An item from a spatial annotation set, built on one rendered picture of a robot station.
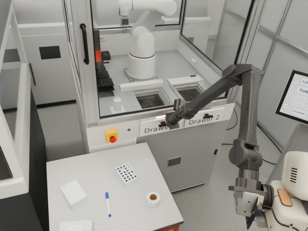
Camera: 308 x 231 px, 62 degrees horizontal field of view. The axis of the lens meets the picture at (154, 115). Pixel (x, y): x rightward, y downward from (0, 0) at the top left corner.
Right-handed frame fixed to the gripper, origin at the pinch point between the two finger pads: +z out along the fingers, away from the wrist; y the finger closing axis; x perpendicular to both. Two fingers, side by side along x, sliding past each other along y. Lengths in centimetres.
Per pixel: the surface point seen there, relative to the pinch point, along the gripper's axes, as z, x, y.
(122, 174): -3.7, 35.7, -23.7
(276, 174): 29, -91, -50
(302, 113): -24, -82, -14
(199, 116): 1.1, -23.7, 2.0
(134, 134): 8.5, 20.5, -0.3
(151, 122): -0.1, 10.3, 3.4
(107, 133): 0.3, 38.6, 1.7
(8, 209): 17, 97, -27
